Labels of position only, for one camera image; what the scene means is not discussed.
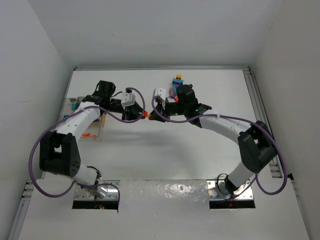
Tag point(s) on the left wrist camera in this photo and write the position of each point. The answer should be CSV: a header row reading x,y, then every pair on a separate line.
x,y
127,99

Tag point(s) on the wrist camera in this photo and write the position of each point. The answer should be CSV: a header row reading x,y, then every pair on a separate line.
x,y
127,99
161,94

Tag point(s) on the clear container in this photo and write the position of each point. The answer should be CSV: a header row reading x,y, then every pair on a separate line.
x,y
85,115

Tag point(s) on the small teal lego brick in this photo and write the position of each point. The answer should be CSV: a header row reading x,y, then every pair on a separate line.
x,y
73,107

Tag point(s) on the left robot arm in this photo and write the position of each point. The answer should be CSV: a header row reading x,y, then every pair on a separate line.
x,y
59,153

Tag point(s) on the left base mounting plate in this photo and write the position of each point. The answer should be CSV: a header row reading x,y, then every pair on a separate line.
x,y
108,191

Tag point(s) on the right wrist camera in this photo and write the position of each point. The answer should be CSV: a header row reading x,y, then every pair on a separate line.
x,y
161,94

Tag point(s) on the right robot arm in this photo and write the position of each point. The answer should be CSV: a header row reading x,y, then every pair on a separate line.
x,y
253,138

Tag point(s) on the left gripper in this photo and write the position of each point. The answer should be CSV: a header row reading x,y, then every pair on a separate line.
x,y
130,111

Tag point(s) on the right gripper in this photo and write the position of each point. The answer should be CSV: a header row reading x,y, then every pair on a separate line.
x,y
160,110

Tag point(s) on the yellow teal purple lego stack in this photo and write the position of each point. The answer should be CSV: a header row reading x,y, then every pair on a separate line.
x,y
177,81

